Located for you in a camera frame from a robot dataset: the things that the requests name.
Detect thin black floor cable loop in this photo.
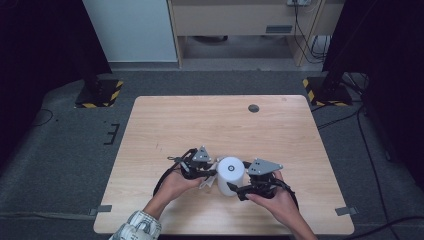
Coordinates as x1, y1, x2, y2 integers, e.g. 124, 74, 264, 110
27, 108, 55, 130

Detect thick black floor cable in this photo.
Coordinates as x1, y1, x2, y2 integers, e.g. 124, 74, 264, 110
336, 215, 424, 240

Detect hanging black cables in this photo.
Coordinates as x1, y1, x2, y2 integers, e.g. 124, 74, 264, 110
292, 0, 332, 65

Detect black right gripper strap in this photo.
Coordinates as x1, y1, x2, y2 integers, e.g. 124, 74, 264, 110
274, 179, 300, 212

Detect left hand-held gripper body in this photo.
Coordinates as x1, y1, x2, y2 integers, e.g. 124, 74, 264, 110
178, 145, 215, 181

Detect black curtain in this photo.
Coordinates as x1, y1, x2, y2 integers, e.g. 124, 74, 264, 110
321, 0, 424, 189
0, 0, 113, 168

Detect long black floor cable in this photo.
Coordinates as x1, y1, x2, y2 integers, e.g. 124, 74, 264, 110
355, 105, 392, 240

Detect beige wooden desk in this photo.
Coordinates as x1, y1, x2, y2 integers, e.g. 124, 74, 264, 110
166, 0, 346, 70

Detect white cylindrical speaker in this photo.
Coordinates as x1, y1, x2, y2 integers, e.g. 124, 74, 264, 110
216, 156, 246, 198

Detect grey tape piece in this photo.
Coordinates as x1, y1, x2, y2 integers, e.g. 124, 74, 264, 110
334, 206, 359, 217
88, 204, 113, 217

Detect black gripper strap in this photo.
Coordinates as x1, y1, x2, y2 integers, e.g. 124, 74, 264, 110
274, 179, 300, 212
152, 147, 198, 198

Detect person's right hand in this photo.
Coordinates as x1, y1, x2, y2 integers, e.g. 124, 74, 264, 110
245, 170, 300, 224

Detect black left gripper strap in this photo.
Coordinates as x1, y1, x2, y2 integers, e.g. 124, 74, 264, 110
152, 147, 198, 198

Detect person's left hand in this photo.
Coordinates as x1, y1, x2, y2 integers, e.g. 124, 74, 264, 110
158, 169, 207, 210

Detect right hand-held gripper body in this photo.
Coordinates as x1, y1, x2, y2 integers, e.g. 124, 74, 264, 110
246, 157, 285, 200

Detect striped black stand base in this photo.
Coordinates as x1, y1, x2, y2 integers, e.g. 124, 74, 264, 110
74, 78, 125, 109
302, 76, 354, 108

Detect short black floor cable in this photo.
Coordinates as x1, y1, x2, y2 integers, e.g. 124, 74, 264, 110
316, 107, 362, 131

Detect white cabinet panel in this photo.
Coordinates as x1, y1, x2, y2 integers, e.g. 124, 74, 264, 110
82, 0, 179, 64

